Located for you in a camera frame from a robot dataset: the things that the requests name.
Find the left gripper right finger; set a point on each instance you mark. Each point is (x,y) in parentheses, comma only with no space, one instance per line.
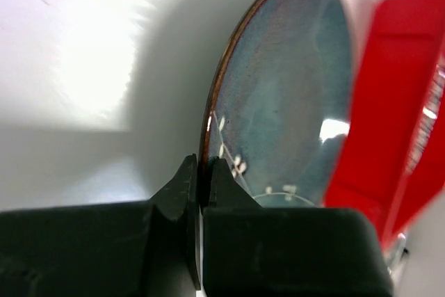
(249,250)

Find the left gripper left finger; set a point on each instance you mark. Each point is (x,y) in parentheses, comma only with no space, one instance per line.
(137,248)

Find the small teal plate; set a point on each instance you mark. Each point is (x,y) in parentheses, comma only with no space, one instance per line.
(278,107)

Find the red plastic bin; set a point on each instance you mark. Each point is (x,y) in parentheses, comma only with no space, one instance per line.
(394,82)

